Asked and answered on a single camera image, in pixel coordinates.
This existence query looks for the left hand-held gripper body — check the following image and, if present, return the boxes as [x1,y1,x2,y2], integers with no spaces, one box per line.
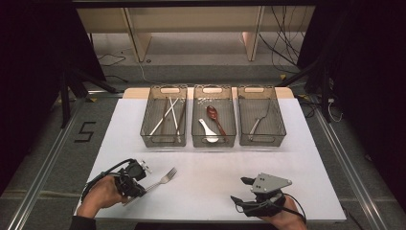
[114,158,153,199]

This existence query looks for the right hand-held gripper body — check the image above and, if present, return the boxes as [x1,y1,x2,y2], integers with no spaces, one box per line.
[241,172,293,219]

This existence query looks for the metal fork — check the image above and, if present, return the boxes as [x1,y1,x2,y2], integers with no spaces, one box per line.
[123,167,178,207]

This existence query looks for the gray transparent plastic bin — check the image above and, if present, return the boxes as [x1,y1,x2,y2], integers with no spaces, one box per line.
[191,84,237,149]
[140,84,189,148]
[237,84,287,148]

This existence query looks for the metal knife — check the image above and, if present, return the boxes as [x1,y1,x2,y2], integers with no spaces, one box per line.
[248,99,273,142]

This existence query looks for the white ceramic spoon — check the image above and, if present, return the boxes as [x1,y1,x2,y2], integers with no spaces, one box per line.
[197,118,220,144]

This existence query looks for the white chopstick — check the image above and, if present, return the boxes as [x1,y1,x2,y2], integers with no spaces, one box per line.
[148,98,180,137]
[169,96,181,136]

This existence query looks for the brown wooden spoon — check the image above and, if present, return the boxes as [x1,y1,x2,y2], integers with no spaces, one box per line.
[206,104,229,138]

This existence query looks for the person's right hand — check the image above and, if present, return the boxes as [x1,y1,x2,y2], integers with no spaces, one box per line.
[259,195,308,230]

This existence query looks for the person's left hand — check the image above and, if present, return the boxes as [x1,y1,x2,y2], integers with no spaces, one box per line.
[76,175,129,219]

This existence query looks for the black metal stand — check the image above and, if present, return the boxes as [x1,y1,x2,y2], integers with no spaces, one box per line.
[58,66,120,128]
[277,57,333,124]

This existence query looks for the dark curtain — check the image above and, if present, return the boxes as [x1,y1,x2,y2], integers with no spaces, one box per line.
[296,0,406,202]
[0,0,107,196]

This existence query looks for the light wooden desk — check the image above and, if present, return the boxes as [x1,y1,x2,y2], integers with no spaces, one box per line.
[76,6,317,63]

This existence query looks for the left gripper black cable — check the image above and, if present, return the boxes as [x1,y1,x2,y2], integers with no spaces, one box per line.
[80,158,136,203]

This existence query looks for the aluminium floor rail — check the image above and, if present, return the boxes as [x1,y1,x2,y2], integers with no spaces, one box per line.
[6,90,126,230]
[314,106,390,230]

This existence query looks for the thin black floor cable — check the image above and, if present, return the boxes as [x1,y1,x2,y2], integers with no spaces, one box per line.
[95,52,129,84]

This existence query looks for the bundle of black floor cables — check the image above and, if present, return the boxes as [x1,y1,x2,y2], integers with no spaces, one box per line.
[258,6,309,75]

